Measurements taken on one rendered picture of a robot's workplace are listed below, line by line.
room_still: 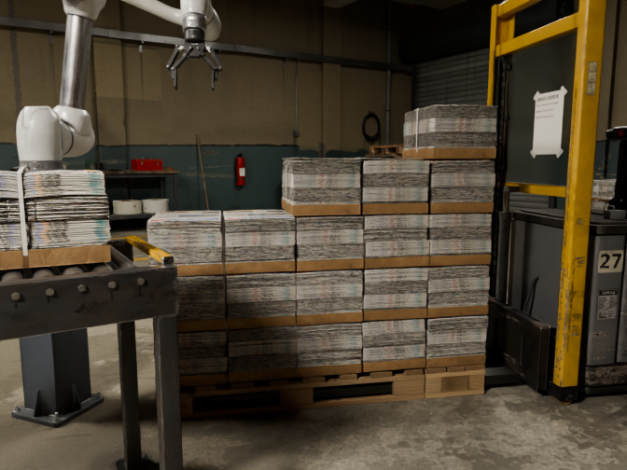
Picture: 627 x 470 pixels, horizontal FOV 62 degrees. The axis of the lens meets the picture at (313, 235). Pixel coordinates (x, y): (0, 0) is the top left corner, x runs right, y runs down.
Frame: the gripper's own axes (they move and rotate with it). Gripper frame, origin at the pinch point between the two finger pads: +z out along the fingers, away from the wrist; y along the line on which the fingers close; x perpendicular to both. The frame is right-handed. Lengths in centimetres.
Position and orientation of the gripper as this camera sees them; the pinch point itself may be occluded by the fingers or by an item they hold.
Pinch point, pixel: (194, 86)
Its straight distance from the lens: 205.3
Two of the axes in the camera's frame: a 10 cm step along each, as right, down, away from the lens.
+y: 10.0, -0.1, 0.9
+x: -0.8, 0.9, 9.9
